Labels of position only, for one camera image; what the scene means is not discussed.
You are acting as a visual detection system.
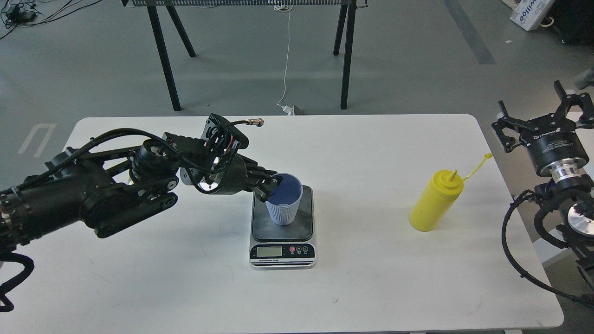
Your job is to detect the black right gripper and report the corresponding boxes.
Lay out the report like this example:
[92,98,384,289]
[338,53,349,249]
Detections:
[491,80,594,177]

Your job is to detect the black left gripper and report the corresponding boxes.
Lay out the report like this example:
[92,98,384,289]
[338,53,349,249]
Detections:
[200,154,284,202]

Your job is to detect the blue ribbed plastic cup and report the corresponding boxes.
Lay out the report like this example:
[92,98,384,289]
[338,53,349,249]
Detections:
[265,173,303,226]

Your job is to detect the yellow squeeze bottle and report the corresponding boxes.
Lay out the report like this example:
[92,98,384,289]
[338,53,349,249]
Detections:
[408,154,493,232]

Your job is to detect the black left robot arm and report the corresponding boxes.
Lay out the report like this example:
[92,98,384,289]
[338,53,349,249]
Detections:
[0,114,284,312]

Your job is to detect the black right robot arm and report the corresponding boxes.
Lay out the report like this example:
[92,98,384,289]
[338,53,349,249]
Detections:
[491,80,594,308]

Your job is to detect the digital kitchen scale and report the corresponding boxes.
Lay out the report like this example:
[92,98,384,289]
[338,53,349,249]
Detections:
[248,185,317,270]

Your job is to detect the white cardboard box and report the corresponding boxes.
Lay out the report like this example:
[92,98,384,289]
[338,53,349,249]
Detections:
[509,0,556,32]

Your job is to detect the white hanging cable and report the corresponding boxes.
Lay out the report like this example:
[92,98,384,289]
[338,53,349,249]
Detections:
[273,4,295,116]

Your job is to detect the black trestle table frame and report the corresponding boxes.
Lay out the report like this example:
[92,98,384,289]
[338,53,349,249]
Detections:
[122,0,369,112]

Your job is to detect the black cables on floor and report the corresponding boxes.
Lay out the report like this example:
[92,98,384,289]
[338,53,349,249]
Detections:
[0,0,100,40]

